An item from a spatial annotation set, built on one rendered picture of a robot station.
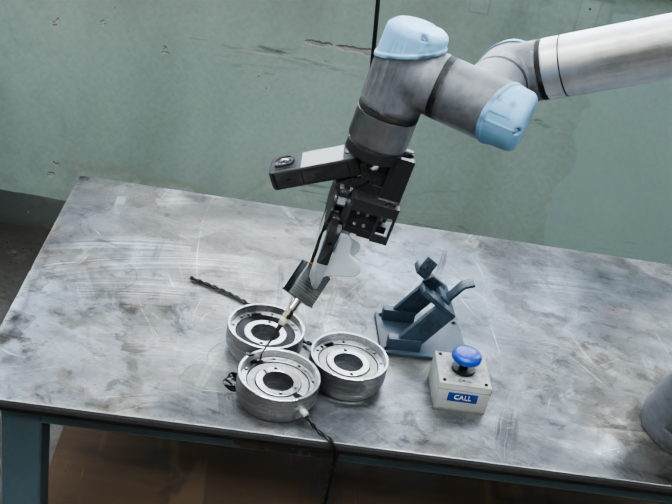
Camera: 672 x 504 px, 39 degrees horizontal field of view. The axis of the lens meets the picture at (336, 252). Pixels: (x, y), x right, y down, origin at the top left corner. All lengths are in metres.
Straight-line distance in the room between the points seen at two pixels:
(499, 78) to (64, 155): 2.06
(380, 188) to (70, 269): 0.51
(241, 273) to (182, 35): 1.41
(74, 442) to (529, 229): 1.89
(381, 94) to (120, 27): 1.77
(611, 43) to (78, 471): 0.94
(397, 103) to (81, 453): 0.73
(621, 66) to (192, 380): 0.65
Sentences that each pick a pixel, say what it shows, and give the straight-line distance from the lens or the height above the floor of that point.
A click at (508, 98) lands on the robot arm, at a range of 1.08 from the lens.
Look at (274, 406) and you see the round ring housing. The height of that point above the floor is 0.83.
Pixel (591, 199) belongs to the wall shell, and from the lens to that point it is 3.06.
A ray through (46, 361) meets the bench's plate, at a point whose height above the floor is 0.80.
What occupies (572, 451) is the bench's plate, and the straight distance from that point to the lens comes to 1.30.
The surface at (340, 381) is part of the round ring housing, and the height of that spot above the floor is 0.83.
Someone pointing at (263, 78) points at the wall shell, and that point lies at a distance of 2.81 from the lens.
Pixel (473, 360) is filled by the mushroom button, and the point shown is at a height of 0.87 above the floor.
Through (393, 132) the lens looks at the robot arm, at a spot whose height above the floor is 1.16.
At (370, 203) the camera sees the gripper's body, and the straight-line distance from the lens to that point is 1.16.
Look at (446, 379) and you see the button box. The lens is 1.26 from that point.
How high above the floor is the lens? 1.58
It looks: 30 degrees down
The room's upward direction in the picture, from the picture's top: 11 degrees clockwise
